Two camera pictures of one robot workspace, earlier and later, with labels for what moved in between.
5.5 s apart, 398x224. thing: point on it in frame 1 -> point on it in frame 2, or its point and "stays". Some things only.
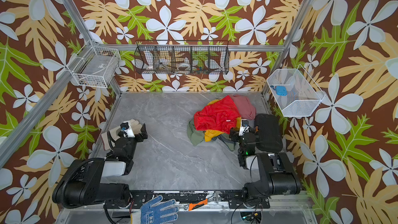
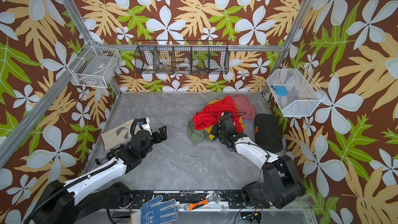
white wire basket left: x=94 y=66 stays
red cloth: x=221 y=115 stays
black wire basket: x=182 y=57 stays
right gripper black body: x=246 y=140 -> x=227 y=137
